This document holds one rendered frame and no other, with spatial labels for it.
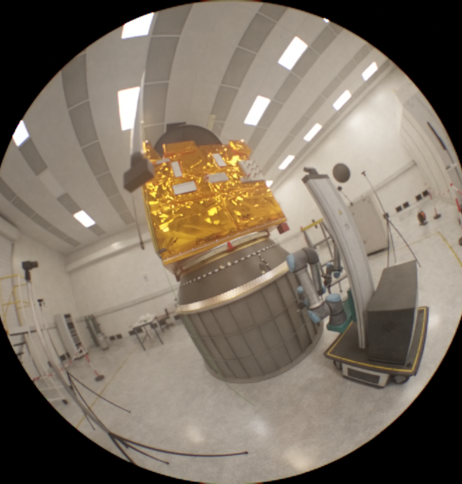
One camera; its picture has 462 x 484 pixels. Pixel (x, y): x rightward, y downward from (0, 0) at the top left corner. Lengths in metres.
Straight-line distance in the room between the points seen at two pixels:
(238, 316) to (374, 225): 3.79
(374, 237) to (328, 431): 3.95
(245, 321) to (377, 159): 8.09
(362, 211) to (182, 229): 4.02
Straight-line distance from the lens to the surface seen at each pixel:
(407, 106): 5.41
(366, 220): 4.22
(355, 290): 1.11
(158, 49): 3.81
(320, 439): 1.49
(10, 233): 7.48
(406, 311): 0.98
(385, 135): 8.46
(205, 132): 3.34
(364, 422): 1.51
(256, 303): 1.51
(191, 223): 1.71
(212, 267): 1.66
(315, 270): 1.12
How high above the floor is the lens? 1.45
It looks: 9 degrees up
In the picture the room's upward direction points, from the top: 24 degrees counter-clockwise
